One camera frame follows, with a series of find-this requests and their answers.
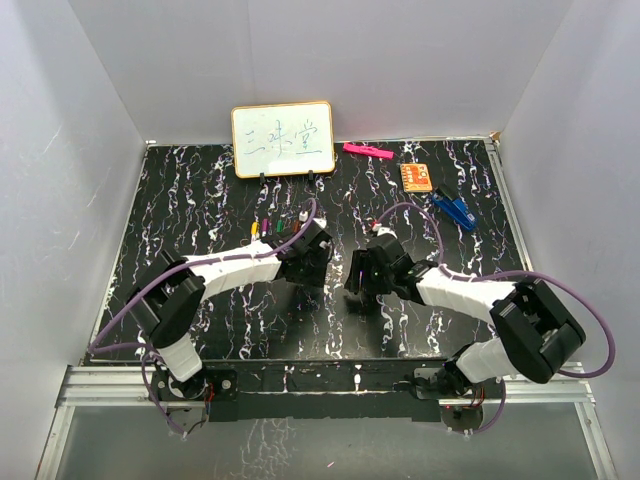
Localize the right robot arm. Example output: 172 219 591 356
345 233 586 397

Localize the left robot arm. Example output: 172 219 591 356
125 219 332 399

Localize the small spiral notebook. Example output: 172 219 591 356
400 163 433 193

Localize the black base bar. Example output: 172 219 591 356
202 358 506 425

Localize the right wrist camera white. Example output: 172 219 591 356
371 222 397 238

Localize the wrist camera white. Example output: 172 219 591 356
299 217 327 241
371 222 397 238

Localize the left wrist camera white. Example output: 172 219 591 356
299 217 327 241

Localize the whiteboard with yellow frame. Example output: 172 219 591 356
231 101 336 179

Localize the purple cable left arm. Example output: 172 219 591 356
88 197 321 436

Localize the aluminium frame rail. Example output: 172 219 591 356
56 366 152 407

